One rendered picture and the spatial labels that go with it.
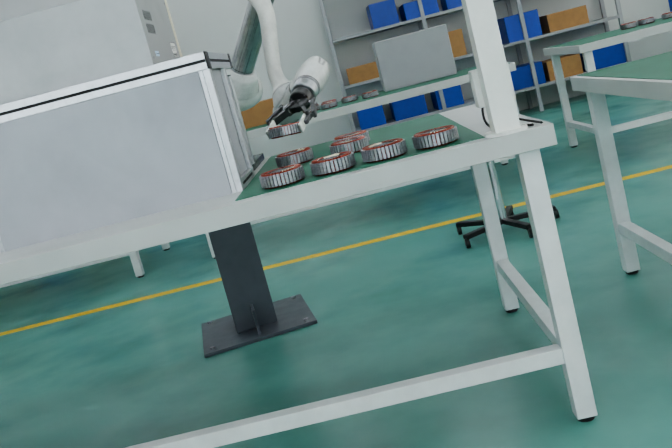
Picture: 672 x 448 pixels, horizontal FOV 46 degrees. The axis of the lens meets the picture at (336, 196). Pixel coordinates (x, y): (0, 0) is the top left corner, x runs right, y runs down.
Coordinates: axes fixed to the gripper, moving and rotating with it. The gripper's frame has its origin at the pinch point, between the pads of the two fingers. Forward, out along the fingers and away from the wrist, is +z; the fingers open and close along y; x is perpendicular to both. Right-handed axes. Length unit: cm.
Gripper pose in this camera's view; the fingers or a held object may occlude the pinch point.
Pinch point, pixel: (285, 129)
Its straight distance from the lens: 260.2
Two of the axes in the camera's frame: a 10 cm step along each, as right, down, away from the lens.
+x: -3.7, -7.6, -5.3
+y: -9.0, 1.5, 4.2
